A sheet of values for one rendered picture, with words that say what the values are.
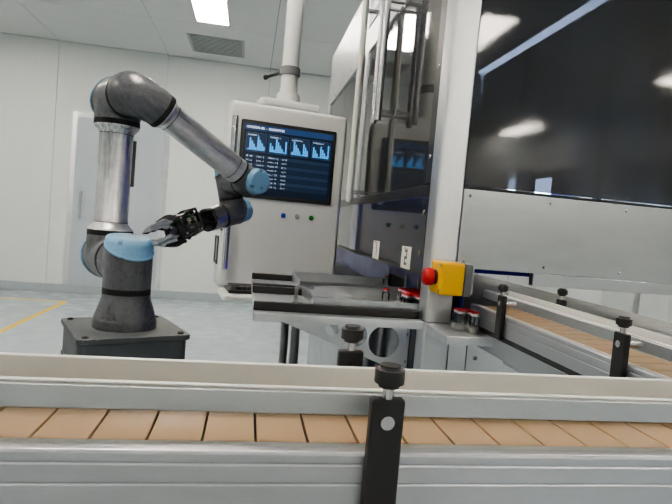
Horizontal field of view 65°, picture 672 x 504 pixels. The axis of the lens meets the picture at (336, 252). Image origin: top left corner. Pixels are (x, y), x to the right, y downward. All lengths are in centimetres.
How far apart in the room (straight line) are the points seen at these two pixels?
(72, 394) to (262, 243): 181
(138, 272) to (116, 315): 11
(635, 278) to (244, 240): 139
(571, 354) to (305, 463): 64
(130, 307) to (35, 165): 589
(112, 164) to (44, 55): 589
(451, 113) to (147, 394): 103
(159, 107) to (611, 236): 116
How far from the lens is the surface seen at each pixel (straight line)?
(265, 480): 40
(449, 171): 127
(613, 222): 148
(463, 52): 133
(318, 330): 133
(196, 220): 158
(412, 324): 128
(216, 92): 692
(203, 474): 40
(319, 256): 225
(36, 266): 721
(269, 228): 219
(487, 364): 136
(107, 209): 151
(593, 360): 91
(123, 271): 138
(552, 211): 138
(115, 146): 152
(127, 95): 144
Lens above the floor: 109
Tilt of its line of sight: 3 degrees down
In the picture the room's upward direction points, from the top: 5 degrees clockwise
